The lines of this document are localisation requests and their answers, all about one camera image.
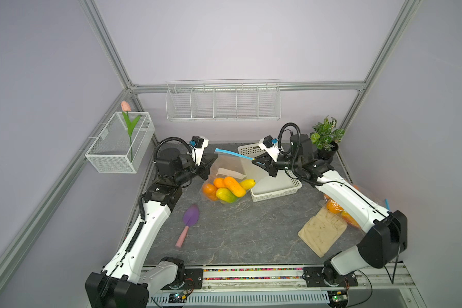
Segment green mango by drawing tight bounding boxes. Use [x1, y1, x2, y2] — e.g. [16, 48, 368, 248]
[216, 187, 239, 204]

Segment pink artificial tulip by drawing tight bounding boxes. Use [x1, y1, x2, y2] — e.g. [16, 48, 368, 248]
[121, 101, 141, 162]

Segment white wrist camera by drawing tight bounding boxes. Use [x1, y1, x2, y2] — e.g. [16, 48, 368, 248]
[255, 136, 280, 163]
[189, 136, 209, 166]

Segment beige work glove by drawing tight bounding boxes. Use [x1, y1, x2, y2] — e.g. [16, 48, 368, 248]
[298, 207, 347, 257]

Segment potted green plant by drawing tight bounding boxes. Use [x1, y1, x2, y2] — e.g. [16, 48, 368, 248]
[310, 116, 345, 160]

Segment white wire wall shelf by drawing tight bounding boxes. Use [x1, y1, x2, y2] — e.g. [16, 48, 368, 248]
[166, 79, 282, 121]

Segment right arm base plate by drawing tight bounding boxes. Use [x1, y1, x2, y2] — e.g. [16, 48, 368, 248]
[302, 266, 358, 289]

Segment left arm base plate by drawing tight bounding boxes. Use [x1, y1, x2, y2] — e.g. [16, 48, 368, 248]
[163, 268, 204, 290]

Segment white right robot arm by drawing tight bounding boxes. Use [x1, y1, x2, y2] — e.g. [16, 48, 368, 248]
[252, 123, 408, 286]

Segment cream perforated plastic basket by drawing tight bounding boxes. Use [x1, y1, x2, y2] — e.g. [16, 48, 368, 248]
[242, 159, 302, 202]

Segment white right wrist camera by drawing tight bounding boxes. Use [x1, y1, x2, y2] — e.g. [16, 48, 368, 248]
[255, 136, 280, 163]

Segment orange mango basket bottom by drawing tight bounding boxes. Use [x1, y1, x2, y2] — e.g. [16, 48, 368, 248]
[213, 177, 227, 189]

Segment clear blue zip-top bag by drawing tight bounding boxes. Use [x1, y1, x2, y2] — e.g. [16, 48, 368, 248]
[318, 182, 389, 233]

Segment white mesh wall basket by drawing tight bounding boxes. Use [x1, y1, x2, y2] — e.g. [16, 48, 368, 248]
[85, 112, 155, 174]

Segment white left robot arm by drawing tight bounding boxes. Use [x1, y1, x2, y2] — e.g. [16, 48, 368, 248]
[85, 136, 218, 307]

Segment purple pink spatula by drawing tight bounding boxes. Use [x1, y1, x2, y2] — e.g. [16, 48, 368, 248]
[175, 204, 200, 248]

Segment aluminium front rail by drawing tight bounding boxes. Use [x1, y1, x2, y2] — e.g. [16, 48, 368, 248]
[95, 262, 417, 293]

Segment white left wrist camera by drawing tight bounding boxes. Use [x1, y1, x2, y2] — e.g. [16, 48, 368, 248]
[189, 136, 209, 166]

